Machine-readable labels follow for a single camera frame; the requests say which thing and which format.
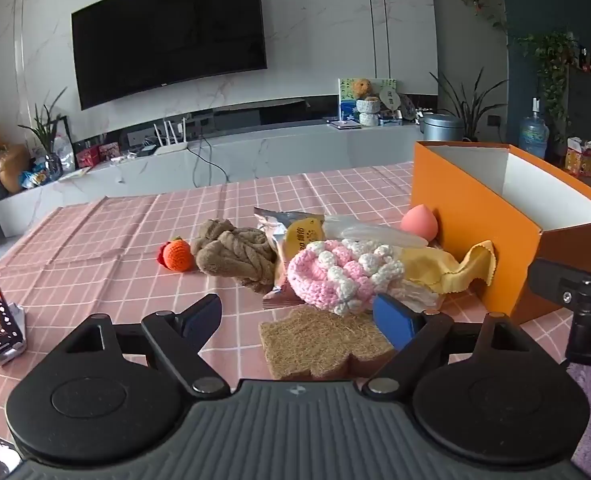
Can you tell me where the orange cardboard box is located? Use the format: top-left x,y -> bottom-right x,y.
413,141 -> 591,326

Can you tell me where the long-leaved potted plant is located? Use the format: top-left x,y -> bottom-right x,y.
429,67 -> 507,142

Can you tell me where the black cable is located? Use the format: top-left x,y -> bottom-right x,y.
192,132 -> 231,189

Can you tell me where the white round fan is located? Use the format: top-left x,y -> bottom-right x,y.
379,85 -> 404,112

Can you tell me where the black television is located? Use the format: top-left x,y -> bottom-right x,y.
70,0 -> 269,111

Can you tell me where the grey metal canister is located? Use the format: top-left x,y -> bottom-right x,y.
422,113 -> 464,142

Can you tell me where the white router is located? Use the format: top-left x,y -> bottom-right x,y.
153,117 -> 189,156

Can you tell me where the golden brown vase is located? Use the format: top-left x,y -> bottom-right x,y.
0,144 -> 31,194

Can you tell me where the pink checked tablecloth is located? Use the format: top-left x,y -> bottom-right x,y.
0,162 -> 591,401

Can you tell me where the potted ivy plant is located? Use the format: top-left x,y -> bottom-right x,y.
515,31 -> 582,142

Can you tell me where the white marble television cabinet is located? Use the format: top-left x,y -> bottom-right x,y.
0,95 -> 436,238

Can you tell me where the blue snack bag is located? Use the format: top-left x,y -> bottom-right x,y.
20,167 -> 51,189

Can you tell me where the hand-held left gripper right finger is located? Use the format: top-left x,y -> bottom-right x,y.
363,293 -> 540,397

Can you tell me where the yellow cleaning cloth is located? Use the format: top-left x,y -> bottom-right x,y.
403,240 -> 496,294

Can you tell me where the pink white crochet piece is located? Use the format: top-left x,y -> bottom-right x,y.
286,239 -> 406,317

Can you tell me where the grey phone stand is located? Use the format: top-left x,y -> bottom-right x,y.
0,302 -> 29,367

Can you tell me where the orange crochet fruit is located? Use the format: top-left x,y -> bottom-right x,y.
156,236 -> 195,273

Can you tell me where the white ceramic pot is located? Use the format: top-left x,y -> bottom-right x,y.
355,99 -> 380,126

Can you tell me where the brown loofah pad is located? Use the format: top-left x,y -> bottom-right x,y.
259,306 -> 399,381

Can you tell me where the white plastic bag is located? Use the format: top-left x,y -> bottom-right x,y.
400,280 -> 449,313

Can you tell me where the pink beauty sponge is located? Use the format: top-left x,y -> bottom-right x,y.
400,204 -> 439,239

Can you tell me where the silver snack packet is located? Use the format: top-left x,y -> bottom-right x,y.
253,206 -> 327,311

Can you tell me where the small teddy bear in cup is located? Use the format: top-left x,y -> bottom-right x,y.
338,78 -> 399,122

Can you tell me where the red tissue box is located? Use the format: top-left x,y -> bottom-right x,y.
564,137 -> 591,177

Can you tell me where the blue water bottle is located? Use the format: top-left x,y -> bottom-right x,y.
518,97 -> 550,161

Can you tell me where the green plant in glass vase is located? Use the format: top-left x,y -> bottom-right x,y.
18,87 -> 69,181

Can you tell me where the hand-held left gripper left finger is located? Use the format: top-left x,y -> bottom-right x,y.
58,293 -> 231,398

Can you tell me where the brown plush towel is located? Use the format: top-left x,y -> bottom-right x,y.
190,218 -> 279,295

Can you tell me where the black picture frame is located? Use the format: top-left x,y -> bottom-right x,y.
50,116 -> 74,157

